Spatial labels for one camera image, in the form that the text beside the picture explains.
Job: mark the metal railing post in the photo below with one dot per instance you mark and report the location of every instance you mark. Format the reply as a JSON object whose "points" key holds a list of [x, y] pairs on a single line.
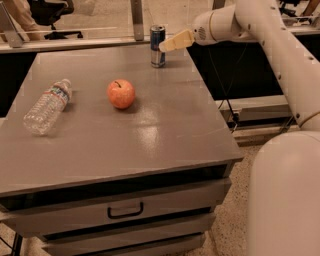
{"points": [[217, 4], [137, 19]]}

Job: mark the person in beige trousers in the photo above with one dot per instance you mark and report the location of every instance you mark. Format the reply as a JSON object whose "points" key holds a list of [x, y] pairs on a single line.
{"points": [[21, 13]]}

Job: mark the blue silver redbull can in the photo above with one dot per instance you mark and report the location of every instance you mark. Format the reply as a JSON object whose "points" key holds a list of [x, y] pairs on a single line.
{"points": [[157, 35]]}

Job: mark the clear plastic water bottle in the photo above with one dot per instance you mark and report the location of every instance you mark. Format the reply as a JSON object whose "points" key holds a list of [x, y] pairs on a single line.
{"points": [[45, 112]]}

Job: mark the metal railing post left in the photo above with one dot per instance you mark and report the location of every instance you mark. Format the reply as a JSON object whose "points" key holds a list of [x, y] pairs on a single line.
{"points": [[137, 19]]}

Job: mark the black office chair left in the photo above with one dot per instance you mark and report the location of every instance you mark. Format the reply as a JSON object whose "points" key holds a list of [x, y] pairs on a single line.
{"points": [[48, 12]]}

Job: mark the red apple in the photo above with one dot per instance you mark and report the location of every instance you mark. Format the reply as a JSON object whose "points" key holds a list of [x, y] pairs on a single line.
{"points": [[121, 93]]}

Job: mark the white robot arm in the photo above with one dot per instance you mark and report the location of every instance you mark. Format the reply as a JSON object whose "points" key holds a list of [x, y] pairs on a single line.
{"points": [[284, 187]]}

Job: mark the black drawer handle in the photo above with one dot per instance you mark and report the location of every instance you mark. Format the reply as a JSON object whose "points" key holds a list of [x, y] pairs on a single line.
{"points": [[125, 211]]}

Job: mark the grey drawer cabinet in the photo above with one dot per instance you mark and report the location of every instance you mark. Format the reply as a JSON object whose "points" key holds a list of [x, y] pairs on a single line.
{"points": [[171, 149]]}

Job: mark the metal railing post right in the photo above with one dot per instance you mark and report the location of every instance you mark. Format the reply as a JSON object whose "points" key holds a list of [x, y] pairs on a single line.
{"points": [[217, 4]]}

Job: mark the metal bracket far left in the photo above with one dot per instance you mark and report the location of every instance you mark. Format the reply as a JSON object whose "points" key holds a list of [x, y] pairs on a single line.
{"points": [[12, 36]]}

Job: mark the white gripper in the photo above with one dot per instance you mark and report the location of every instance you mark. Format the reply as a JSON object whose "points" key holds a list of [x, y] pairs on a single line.
{"points": [[201, 32]]}

